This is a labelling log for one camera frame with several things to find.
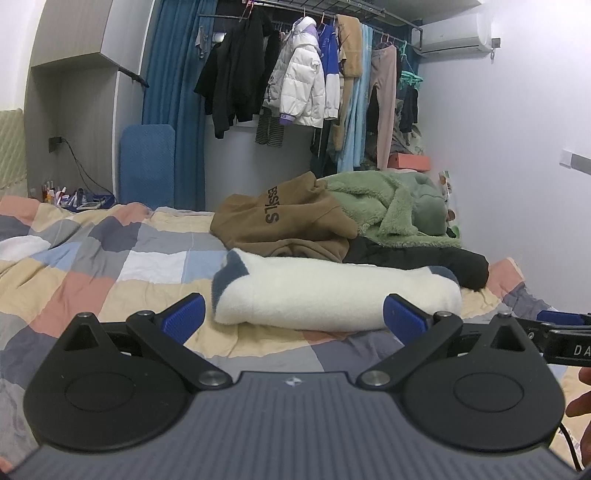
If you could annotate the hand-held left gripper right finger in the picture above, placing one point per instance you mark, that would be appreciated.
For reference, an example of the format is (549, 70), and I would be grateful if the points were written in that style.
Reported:
(404, 318)

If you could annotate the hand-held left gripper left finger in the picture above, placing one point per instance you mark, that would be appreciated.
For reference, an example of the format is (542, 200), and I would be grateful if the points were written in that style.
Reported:
(184, 318)

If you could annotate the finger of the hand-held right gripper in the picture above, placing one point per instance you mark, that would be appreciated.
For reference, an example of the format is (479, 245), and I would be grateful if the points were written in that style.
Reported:
(561, 318)

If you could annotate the cream sweater with navy stripe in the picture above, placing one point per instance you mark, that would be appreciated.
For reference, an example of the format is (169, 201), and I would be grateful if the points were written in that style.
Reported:
(323, 290)

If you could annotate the teal clothes hangers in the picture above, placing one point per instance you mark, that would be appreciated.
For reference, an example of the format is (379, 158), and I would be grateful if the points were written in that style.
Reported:
(411, 78)

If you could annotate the metal clothes rack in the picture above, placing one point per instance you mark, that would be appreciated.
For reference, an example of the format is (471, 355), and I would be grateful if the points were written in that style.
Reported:
(351, 8)

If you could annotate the person's right hand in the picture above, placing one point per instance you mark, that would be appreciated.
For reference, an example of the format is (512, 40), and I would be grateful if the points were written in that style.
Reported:
(581, 397)

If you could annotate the patchwork checkered blanket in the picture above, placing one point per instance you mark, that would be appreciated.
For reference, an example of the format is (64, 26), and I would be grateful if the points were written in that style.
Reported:
(138, 277)

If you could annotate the green fleece jacket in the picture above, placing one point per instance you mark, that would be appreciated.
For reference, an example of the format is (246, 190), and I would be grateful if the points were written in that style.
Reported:
(383, 207)

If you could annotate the snack packet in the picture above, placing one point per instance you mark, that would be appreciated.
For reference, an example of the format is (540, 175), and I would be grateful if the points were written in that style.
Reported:
(448, 194)

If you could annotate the brown hoodie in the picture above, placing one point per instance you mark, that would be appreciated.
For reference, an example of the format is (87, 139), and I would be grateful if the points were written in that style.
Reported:
(286, 217)

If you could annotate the orange box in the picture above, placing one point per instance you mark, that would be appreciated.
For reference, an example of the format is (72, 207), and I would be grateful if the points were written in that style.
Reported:
(411, 162)

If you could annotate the blue padded board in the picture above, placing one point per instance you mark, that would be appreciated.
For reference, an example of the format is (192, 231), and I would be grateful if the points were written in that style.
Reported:
(147, 166)

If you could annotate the row of small bottles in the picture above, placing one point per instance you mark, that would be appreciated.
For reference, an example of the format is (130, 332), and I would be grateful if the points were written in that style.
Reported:
(69, 198)

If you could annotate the light blue hanging garment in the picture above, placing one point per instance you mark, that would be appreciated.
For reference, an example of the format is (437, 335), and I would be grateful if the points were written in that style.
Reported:
(358, 124)

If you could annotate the striped hanging garment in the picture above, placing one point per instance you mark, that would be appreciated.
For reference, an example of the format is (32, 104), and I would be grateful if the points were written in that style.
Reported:
(270, 131)

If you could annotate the small black hanging garment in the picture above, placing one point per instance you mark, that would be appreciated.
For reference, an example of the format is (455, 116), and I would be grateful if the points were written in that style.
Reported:
(408, 108)

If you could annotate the beige pink pants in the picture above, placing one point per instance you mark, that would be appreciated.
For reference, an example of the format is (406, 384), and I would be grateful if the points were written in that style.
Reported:
(385, 106)

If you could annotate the black charger plug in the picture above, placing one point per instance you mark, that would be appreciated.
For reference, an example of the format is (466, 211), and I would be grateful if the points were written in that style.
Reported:
(55, 144)

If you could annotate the blue curtain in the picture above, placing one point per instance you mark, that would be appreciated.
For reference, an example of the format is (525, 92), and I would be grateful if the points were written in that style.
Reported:
(175, 69)

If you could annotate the black hanging jacket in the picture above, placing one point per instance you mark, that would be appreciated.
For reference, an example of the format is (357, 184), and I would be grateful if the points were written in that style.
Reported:
(240, 69)

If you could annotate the white puffer jacket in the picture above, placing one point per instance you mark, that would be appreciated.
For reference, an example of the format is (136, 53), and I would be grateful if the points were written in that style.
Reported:
(300, 78)

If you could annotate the blue and white jacket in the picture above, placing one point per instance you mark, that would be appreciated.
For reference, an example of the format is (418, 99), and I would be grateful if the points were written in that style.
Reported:
(331, 60)

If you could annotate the brown fleece coat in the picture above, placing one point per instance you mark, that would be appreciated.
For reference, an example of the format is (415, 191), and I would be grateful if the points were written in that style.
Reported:
(351, 46)

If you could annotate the white air conditioner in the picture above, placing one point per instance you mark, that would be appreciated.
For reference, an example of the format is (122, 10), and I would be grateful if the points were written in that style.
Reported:
(455, 34)

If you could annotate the grey wall cabinet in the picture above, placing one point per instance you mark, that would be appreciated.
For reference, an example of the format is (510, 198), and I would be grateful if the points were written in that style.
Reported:
(74, 27)

